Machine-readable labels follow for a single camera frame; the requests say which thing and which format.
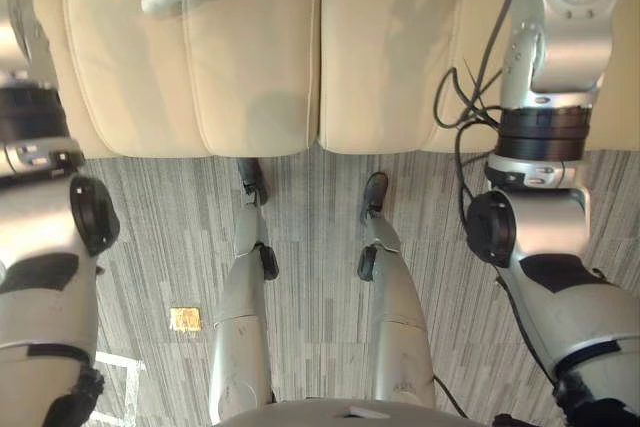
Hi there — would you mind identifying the silver right robot leg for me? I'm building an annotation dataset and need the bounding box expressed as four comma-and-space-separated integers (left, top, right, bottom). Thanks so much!
356, 171, 436, 409

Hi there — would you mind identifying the silver robot leg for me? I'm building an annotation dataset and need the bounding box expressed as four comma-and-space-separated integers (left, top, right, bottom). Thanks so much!
356, 171, 436, 409
207, 157, 280, 425

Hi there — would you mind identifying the silver left robot leg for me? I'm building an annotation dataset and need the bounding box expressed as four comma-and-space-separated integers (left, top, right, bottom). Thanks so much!
207, 157, 280, 425

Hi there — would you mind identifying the cream leather sofa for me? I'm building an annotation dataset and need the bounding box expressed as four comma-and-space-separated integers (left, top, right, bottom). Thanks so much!
30, 0, 640, 158

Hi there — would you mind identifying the yellow floor sticker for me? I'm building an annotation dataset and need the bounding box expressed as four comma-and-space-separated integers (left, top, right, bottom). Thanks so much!
169, 306, 204, 332

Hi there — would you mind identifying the grey robot torso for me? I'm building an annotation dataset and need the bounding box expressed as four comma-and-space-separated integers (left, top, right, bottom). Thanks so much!
214, 398, 469, 427

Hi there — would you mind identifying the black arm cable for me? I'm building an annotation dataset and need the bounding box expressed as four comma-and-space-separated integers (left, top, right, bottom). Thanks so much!
433, 0, 564, 388

